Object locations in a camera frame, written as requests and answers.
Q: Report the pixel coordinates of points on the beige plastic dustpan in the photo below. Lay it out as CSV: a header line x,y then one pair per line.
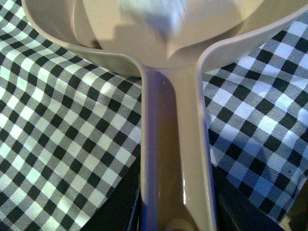
x,y
177,191

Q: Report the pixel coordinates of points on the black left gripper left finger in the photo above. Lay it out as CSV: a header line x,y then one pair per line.
x,y
121,210

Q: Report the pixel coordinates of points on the black white gingham cloth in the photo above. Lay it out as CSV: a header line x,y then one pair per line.
x,y
69,131

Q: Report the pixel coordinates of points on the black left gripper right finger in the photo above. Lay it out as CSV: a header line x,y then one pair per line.
x,y
235,211

